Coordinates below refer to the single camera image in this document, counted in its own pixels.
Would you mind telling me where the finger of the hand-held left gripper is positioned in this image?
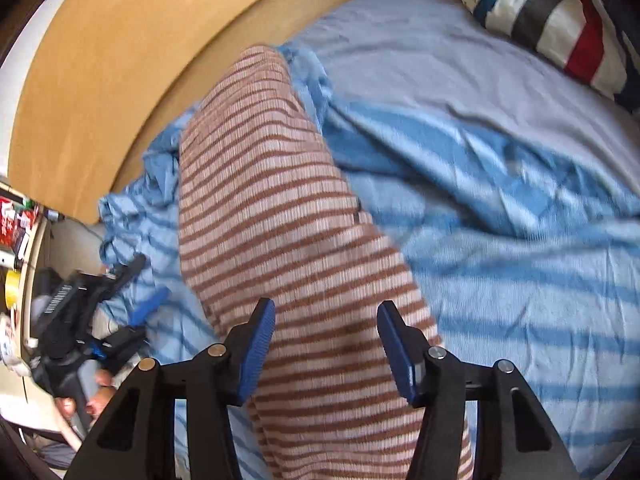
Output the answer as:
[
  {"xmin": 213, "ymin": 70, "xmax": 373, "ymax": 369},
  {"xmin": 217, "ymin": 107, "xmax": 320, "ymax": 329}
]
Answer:
[
  {"xmin": 102, "ymin": 252, "xmax": 148, "ymax": 293},
  {"xmin": 97, "ymin": 287, "xmax": 171, "ymax": 366}
]

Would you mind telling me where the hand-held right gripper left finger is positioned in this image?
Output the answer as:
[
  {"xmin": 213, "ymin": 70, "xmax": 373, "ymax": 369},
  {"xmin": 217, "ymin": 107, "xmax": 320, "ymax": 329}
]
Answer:
[{"xmin": 65, "ymin": 297, "xmax": 277, "ymax": 480}]

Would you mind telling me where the wooden bed frame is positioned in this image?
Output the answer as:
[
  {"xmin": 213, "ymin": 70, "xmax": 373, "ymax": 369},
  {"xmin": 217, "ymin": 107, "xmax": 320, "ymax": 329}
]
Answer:
[{"xmin": 7, "ymin": 0, "xmax": 421, "ymax": 226}]

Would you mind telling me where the blue striped blanket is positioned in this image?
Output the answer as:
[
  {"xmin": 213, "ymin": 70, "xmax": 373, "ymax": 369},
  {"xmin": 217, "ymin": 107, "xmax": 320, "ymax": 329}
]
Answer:
[{"xmin": 97, "ymin": 45, "xmax": 640, "ymax": 480}]

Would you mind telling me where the yellow tape roll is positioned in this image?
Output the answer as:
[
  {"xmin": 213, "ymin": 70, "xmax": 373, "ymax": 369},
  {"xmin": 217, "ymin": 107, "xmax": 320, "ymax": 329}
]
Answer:
[{"xmin": 4, "ymin": 270, "xmax": 25, "ymax": 311}]

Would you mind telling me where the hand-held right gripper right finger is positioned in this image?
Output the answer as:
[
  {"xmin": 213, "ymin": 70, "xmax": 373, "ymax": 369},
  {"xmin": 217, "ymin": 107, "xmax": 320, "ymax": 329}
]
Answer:
[{"xmin": 376, "ymin": 300, "xmax": 581, "ymax": 480}]

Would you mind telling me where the white patterned cloth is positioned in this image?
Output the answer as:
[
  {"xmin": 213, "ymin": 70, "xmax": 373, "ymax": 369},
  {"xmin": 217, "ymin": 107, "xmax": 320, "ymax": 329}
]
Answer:
[{"xmin": 417, "ymin": 0, "xmax": 631, "ymax": 101}]

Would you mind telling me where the red packet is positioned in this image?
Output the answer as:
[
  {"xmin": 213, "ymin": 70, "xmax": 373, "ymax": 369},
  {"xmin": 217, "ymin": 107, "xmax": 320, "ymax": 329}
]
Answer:
[{"xmin": 0, "ymin": 197, "xmax": 38, "ymax": 251}]

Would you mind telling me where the light blue bed sheet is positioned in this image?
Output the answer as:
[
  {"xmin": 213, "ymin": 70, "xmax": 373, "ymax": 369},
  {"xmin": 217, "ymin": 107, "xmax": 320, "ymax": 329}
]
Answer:
[{"xmin": 290, "ymin": 0, "xmax": 640, "ymax": 196}]

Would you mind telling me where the brown striped knit garment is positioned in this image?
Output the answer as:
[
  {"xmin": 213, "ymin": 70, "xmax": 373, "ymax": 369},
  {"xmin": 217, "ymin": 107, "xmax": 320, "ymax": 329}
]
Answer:
[{"xmin": 177, "ymin": 45, "xmax": 476, "ymax": 480}]

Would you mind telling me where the person's left hand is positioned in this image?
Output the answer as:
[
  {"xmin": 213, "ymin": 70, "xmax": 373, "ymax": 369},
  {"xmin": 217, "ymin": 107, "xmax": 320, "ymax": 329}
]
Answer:
[{"xmin": 57, "ymin": 367, "xmax": 123, "ymax": 426}]

